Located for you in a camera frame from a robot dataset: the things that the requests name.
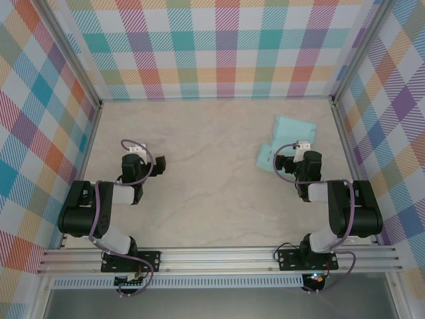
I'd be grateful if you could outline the aluminium frame leg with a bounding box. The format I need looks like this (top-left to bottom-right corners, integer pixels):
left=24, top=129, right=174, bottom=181
left=31, top=275, right=56, bottom=319
left=384, top=270, right=411, bottom=319

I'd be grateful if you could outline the slotted grey cable duct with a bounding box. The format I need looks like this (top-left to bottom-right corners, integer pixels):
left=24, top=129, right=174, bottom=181
left=52, top=278, right=305, bottom=289

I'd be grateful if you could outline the aluminium frame post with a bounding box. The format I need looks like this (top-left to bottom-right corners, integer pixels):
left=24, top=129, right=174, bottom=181
left=35, top=0, right=104, bottom=110
left=331, top=0, right=396, bottom=106

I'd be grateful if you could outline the thin aluminium wall rail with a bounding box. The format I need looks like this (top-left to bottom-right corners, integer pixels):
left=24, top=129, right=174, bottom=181
left=99, top=95, right=335, bottom=102

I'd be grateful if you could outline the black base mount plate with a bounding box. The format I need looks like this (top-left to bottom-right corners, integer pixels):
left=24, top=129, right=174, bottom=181
left=100, top=251, right=162, bottom=273
left=277, top=249, right=339, bottom=272

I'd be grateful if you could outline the small circuit board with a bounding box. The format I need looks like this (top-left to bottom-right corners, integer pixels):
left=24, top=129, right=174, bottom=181
left=114, top=272, right=147, bottom=287
left=305, top=272, right=328, bottom=285

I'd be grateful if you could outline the aluminium side rail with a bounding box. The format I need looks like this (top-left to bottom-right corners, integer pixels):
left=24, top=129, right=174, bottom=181
left=58, top=104, right=104, bottom=250
left=331, top=99, right=379, bottom=245

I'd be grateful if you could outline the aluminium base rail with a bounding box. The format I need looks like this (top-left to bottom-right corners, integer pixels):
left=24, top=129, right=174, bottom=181
left=36, top=245, right=402, bottom=275

